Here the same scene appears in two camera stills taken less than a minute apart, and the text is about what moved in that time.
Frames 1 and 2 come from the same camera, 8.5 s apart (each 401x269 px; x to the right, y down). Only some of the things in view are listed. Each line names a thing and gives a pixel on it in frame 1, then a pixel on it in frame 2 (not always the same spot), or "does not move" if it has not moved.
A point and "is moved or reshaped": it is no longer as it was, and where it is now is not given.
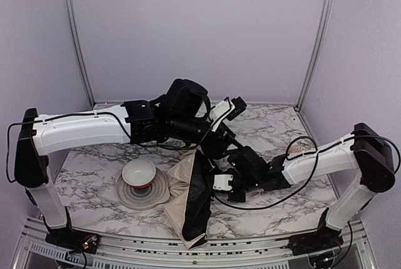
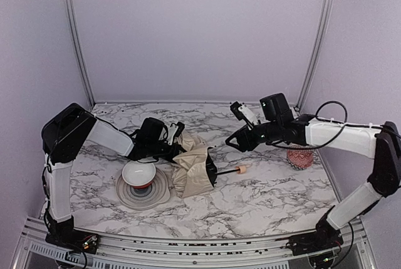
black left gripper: x=216 y=143 → x=175 y=150
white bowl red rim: x=138 y=173 does not move
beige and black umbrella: x=191 y=189 is moved or reshaped
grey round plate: x=153 y=194 does not move
